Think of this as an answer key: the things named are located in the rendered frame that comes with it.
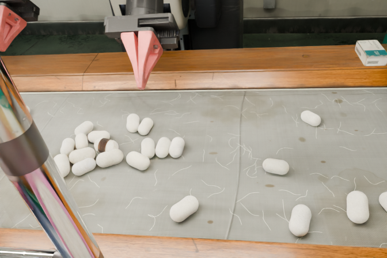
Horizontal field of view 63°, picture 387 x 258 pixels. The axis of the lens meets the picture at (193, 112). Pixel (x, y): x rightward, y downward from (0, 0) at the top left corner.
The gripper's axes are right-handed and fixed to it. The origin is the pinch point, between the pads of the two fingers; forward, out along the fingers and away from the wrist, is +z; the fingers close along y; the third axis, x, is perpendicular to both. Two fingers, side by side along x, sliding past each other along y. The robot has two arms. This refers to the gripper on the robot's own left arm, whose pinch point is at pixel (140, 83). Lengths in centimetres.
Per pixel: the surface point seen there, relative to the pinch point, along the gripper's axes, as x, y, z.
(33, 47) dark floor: 183, -153, -90
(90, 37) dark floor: 193, -109, -102
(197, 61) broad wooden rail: 14.3, 6.4, -8.4
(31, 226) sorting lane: -6.3, -10.6, 19.4
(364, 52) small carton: 11.8, 35.6, -8.1
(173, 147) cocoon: 0.0, 5.0, 9.3
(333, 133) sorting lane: 4.7, 27.5, 6.9
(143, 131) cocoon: 3.1, -0.3, 6.7
